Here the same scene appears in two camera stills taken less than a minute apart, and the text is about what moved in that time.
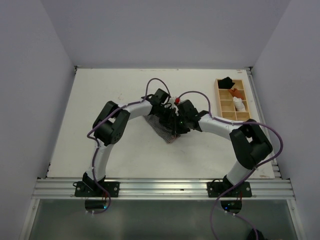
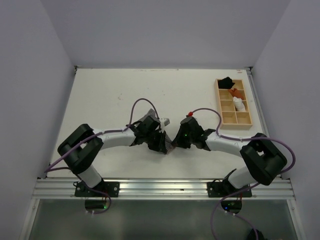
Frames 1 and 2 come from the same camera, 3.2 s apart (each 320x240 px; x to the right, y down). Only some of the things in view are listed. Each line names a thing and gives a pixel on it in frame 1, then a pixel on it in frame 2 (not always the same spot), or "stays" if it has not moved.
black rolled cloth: [225, 83] stays
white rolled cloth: [238, 104] stays
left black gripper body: [165, 116] -> [154, 139]
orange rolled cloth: [235, 92] stays
